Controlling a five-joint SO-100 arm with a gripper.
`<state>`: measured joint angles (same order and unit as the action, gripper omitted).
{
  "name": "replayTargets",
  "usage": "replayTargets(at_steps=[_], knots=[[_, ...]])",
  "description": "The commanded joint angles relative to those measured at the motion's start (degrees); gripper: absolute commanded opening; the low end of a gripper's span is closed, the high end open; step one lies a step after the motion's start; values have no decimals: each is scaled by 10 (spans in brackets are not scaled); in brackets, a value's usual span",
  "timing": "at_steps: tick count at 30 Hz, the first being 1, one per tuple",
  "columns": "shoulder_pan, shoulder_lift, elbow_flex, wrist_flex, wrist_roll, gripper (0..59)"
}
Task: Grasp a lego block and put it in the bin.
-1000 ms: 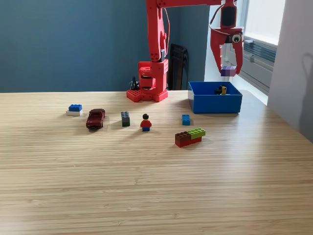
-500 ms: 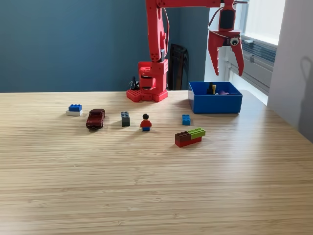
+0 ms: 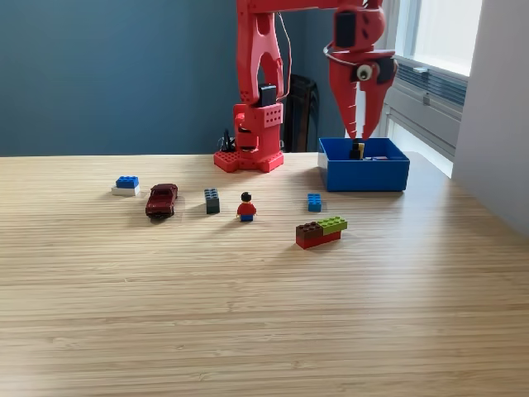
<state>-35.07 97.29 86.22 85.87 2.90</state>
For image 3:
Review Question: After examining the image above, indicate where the blue on white brick stack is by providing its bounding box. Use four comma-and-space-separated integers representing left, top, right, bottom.
111, 175, 141, 197

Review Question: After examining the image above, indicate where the blue plastic bin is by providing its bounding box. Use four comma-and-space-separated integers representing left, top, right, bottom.
317, 136, 411, 193

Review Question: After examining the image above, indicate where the black chair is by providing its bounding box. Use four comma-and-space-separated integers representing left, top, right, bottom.
283, 73, 322, 153

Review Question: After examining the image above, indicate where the grey window vent unit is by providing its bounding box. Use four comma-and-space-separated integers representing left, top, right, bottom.
386, 57, 469, 156

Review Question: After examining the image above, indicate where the black clamp behind base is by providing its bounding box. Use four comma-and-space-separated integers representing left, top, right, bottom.
217, 127, 238, 153

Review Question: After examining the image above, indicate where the brown green red brick stack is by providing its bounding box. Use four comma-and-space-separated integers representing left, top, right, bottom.
295, 215, 349, 251

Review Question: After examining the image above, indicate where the toy figure with red shirt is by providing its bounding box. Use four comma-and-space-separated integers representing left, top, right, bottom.
236, 191, 258, 223

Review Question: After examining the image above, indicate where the dark grey brick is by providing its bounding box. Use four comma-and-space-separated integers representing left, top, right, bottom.
203, 187, 222, 215

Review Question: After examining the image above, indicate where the dark red toy car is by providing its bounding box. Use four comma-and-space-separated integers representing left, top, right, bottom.
145, 183, 179, 220

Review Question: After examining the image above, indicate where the white window frame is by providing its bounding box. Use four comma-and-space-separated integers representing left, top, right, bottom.
388, 0, 484, 78

